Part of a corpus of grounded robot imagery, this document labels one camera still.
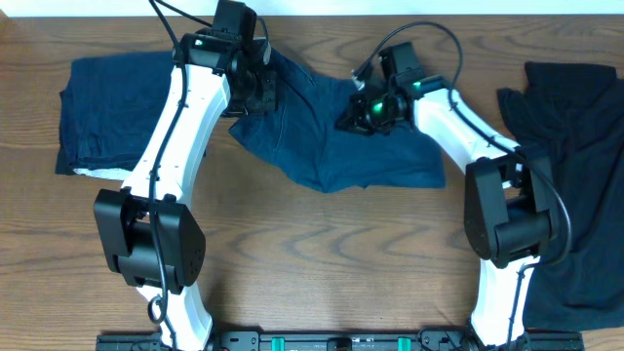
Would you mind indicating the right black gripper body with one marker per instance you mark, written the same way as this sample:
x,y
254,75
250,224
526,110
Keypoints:
x,y
355,120

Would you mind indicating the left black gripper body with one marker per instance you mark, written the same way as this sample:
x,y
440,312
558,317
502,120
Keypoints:
x,y
263,97

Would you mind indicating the blue denim shorts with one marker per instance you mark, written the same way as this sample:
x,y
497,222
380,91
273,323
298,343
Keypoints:
x,y
300,138

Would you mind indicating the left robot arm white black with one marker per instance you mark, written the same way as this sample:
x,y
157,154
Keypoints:
x,y
147,230

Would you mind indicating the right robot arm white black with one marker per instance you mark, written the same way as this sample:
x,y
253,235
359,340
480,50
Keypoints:
x,y
511,212

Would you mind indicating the folded navy clothes stack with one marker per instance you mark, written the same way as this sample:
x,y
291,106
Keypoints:
x,y
109,110

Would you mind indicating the white folded cloth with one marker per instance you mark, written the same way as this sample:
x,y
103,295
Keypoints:
x,y
109,174

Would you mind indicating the black garment pile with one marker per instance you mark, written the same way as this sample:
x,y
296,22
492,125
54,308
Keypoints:
x,y
575,112

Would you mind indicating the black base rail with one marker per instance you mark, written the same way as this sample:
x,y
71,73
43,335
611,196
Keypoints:
x,y
425,340

